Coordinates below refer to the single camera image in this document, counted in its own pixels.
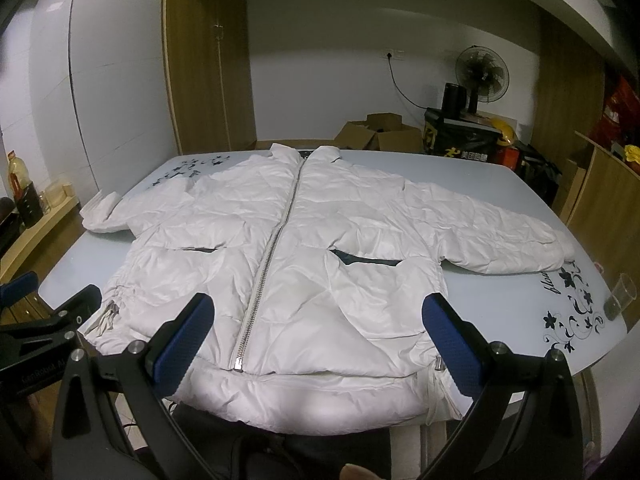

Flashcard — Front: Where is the black power cable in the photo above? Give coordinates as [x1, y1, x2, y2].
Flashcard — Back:
[386, 54, 443, 111]

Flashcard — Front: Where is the wooden side cabinet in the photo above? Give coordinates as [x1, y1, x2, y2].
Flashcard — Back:
[1, 197, 85, 284]

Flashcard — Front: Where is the brown wooden door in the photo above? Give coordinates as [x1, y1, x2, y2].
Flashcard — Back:
[162, 0, 256, 155]

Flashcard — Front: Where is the open cardboard box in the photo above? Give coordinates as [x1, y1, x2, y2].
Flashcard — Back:
[334, 113, 424, 154]

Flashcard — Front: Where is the black printed storage box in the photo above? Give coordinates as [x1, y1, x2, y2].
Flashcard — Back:
[423, 108, 502, 162]

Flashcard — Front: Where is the cooking oil bottle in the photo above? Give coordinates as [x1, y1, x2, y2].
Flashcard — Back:
[8, 151, 43, 229]

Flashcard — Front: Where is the white puffer jacket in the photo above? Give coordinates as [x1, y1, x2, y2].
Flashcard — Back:
[81, 144, 574, 436]

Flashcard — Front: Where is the yellow helmet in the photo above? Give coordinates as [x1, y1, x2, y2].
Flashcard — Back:
[488, 117, 518, 148]

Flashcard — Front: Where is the black standing fan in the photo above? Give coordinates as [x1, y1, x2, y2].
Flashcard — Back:
[456, 46, 510, 115]

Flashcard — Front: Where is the wooden shelf right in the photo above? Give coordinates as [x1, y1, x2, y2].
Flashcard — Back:
[558, 130, 640, 281]

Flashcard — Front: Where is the clear plastic cup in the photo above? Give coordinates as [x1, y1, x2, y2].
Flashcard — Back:
[603, 273, 638, 321]

